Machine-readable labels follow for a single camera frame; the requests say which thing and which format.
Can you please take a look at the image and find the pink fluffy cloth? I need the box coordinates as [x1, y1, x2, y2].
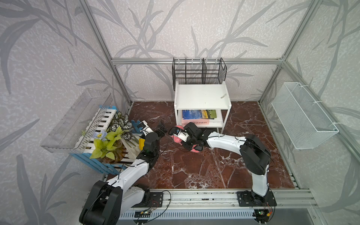
[171, 125, 202, 153]

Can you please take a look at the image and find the white two-tier bookshelf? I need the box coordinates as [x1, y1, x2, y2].
[174, 82, 232, 134]

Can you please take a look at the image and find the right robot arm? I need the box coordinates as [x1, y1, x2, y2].
[168, 122, 277, 207]

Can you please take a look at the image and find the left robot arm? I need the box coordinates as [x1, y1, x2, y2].
[79, 121, 167, 225]

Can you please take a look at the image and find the yellow object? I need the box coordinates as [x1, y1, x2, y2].
[139, 138, 145, 151]

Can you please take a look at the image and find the pink book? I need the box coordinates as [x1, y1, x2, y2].
[181, 119, 210, 126]

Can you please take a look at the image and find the striped leaf plant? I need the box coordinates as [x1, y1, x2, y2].
[107, 112, 134, 141]

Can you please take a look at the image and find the green artificial plant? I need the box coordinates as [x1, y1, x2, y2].
[90, 127, 127, 162]

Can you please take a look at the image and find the blue white picket crate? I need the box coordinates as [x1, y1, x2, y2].
[72, 106, 142, 174]

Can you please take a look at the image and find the clear plastic bin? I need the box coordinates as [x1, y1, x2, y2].
[40, 89, 113, 154]

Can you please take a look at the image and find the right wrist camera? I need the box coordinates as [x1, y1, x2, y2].
[175, 128, 190, 142]

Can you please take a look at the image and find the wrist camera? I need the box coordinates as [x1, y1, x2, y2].
[137, 121, 153, 136]
[175, 128, 190, 142]

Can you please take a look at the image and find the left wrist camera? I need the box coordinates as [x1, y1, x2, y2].
[137, 121, 153, 136]

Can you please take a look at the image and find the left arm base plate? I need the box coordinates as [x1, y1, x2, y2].
[133, 192, 164, 208]

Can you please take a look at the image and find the black wire organizer basket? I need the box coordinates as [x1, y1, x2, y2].
[172, 58, 227, 87]

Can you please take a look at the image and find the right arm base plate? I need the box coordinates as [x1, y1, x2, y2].
[236, 190, 277, 207]

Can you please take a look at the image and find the aluminium mounting rail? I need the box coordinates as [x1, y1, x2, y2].
[154, 188, 319, 211]

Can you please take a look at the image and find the white wire mesh basket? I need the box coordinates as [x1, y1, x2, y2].
[271, 82, 339, 150]

